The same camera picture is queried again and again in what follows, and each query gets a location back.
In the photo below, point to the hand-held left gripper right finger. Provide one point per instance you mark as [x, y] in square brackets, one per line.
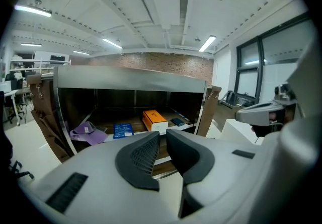
[221, 167]

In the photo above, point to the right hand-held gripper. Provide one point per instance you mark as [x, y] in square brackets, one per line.
[285, 93]

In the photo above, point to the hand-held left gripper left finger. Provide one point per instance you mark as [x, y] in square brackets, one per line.
[100, 192]

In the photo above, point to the orange box item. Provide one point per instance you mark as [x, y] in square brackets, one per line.
[153, 118]

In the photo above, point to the metal and dark wood shelf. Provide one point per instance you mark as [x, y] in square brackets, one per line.
[125, 79]

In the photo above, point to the white side table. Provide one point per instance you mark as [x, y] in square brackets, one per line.
[239, 130]

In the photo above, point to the black folded stand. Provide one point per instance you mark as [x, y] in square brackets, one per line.
[234, 98]

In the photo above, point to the black framed window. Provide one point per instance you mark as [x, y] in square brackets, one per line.
[260, 67]

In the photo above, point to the brown side panel with hook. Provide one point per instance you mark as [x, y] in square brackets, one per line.
[45, 117]
[208, 109]

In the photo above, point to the purple cloth pouch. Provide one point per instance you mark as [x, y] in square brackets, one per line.
[86, 133]

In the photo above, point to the small dark blue box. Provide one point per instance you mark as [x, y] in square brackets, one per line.
[177, 121]

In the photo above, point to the blue printed booklet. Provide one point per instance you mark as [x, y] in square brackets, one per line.
[122, 130]

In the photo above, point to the black chair base with wheels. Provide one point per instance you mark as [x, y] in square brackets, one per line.
[21, 171]

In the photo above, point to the long ceiling light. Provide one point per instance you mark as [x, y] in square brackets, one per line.
[207, 43]
[81, 53]
[31, 44]
[112, 43]
[32, 10]

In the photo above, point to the black office chair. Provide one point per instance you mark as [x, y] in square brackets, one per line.
[13, 92]

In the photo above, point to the white office desk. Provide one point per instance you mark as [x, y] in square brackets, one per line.
[10, 93]

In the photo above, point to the white background cabinet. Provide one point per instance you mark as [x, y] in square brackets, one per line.
[51, 57]

